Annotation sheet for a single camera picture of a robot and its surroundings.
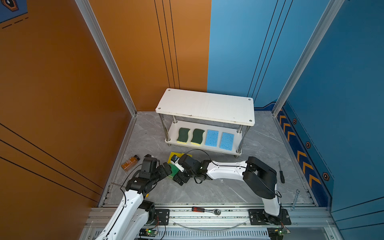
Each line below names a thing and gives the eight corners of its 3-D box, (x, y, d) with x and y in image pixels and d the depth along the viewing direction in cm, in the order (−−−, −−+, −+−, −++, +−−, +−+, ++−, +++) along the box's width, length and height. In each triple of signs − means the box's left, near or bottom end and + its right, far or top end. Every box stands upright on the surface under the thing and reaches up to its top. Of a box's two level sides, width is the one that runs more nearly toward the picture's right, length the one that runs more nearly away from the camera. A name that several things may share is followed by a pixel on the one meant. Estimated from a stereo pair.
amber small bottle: (123, 168, 92) (120, 165, 89) (137, 157, 97) (135, 153, 94) (128, 174, 90) (125, 171, 86) (142, 162, 95) (140, 159, 92)
